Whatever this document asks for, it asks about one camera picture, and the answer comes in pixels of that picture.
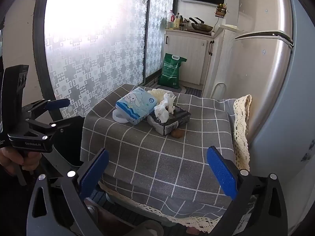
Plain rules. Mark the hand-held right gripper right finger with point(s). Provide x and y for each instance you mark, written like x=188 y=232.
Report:
x=221 y=174

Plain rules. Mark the brown ginger root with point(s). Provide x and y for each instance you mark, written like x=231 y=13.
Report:
x=176 y=133

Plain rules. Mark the black cooktop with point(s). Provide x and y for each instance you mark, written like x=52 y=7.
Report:
x=196 y=31

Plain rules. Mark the dark frying pan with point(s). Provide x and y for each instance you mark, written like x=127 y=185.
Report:
x=201 y=26

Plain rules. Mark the yellow oil bottle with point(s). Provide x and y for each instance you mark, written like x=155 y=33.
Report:
x=177 y=22

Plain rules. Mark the grey oval floor mat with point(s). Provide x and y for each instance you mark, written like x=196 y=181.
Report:
x=181 y=89

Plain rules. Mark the white round plastic lid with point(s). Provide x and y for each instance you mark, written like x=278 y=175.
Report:
x=118 y=118

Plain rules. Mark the white low kitchen cabinet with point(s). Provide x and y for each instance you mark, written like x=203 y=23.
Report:
x=189 y=51

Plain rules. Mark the dark sauce bottle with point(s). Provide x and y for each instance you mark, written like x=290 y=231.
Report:
x=185 y=24

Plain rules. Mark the hanging wall rack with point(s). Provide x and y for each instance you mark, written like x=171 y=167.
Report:
x=221 y=11

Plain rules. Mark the black cardboard box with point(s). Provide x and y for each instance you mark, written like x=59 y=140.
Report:
x=179 y=116

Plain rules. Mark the crumpled white tissue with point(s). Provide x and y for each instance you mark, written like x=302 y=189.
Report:
x=163 y=109

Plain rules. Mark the grey checked tablecloth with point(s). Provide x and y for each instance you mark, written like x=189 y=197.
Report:
x=160 y=167

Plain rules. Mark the white rounded frame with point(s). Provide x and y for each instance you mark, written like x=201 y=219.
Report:
x=219 y=89

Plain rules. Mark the green rice bag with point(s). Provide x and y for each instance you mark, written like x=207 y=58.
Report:
x=171 y=71

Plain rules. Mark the red cap large bottle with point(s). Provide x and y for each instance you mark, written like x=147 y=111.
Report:
x=170 y=19

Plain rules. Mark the blue rabbit print tissue pack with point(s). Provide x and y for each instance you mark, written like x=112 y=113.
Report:
x=135 y=100

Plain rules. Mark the person's left hand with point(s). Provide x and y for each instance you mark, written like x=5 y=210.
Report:
x=9 y=161

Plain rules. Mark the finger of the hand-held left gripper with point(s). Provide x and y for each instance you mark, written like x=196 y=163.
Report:
x=59 y=103
x=49 y=126

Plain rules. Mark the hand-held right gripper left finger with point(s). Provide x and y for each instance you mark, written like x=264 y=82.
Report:
x=96 y=169

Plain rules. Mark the patterned frosted sliding door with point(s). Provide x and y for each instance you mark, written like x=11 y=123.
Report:
x=157 y=41
x=98 y=54

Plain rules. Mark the silver refrigerator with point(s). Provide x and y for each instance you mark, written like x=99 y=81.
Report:
x=270 y=78

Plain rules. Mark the crumpled white plastic bag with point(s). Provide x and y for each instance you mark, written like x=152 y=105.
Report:
x=157 y=94

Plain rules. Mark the white lace cloth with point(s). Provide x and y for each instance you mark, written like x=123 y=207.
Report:
x=242 y=127

